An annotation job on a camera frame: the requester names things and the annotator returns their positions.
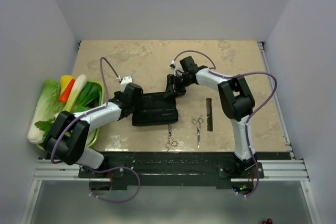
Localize orange carrot toy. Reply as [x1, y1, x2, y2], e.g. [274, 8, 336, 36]
[59, 78, 75, 104]

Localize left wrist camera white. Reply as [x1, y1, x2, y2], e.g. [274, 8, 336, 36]
[117, 76, 133, 92]

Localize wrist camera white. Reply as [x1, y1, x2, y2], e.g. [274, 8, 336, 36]
[170, 60, 183, 73]
[117, 76, 133, 92]

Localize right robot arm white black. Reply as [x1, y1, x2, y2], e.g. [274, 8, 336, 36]
[165, 56, 256, 178]

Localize parsley leaf toy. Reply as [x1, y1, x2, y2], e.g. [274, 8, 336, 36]
[34, 119, 55, 144]

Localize napa cabbage toy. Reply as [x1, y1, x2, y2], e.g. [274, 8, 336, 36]
[27, 79, 61, 144]

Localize aluminium frame rail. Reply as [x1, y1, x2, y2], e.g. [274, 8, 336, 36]
[34, 40, 312, 183]

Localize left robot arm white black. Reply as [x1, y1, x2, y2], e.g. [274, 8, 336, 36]
[43, 83, 143, 178]

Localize yellow pepper toy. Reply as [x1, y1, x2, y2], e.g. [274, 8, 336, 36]
[60, 75, 75, 96]

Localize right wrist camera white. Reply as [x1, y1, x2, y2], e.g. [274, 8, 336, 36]
[170, 60, 183, 73]

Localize black zip tool case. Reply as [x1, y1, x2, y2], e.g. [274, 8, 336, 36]
[132, 92, 179, 126]

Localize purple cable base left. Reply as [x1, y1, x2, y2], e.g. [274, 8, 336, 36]
[88, 166, 141, 204]

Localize dark green bok choy toy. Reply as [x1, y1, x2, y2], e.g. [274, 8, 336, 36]
[70, 82, 101, 113]

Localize green vegetable basket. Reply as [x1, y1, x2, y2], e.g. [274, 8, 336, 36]
[36, 81, 106, 151]

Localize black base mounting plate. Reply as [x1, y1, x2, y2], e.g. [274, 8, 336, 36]
[79, 152, 264, 190]

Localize white green leek toy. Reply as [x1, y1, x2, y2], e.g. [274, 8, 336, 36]
[54, 74, 87, 119]

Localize silver scissors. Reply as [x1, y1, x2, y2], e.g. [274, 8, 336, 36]
[165, 123, 178, 151]
[192, 116, 204, 148]

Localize black hair comb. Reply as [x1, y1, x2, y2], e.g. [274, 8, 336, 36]
[206, 98, 213, 132]

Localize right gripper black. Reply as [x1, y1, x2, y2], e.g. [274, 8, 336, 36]
[164, 74, 193, 100]

